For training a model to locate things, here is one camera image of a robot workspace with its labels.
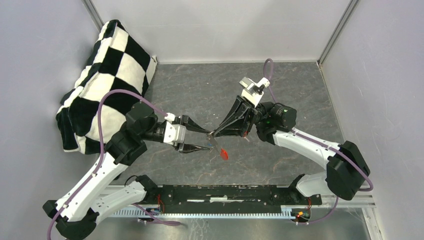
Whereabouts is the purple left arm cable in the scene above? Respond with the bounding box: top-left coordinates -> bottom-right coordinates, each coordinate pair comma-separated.
46,89 -> 168,240

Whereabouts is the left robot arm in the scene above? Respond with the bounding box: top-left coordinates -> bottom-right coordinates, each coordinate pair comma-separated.
43,102 -> 209,240

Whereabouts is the white toothed cable duct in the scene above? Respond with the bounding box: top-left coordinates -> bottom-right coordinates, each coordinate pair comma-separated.
109,206 -> 295,220

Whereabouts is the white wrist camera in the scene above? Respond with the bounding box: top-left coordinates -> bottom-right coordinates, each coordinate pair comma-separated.
163,112 -> 187,146
239,77 -> 270,107

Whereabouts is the electronics board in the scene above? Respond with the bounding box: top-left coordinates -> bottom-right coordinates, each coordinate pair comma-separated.
291,197 -> 312,225
138,194 -> 164,222

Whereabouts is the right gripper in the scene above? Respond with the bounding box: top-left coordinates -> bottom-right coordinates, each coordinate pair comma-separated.
211,95 -> 275,138

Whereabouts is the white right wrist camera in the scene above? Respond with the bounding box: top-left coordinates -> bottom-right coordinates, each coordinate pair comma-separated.
239,77 -> 270,107

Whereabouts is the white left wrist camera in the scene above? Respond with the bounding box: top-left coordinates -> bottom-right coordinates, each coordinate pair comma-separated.
163,112 -> 187,146

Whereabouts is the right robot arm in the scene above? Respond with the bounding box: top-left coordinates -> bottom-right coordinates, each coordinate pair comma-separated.
211,96 -> 374,204

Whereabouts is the red key tag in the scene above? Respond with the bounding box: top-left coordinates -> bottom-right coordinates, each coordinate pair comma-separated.
220,148 -> 229,161

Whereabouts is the black white checkered pillow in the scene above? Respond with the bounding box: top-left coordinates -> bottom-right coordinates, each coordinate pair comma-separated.
55,19 -> 158,155

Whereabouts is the left electronics board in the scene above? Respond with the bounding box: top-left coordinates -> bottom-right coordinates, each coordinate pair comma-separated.
138,194 -> 164,222

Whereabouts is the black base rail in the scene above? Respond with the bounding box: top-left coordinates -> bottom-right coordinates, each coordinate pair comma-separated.
141,185 -> 322,214

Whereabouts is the right electronics board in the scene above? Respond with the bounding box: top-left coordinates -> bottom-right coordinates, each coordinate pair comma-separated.
291,197 -> 312,225

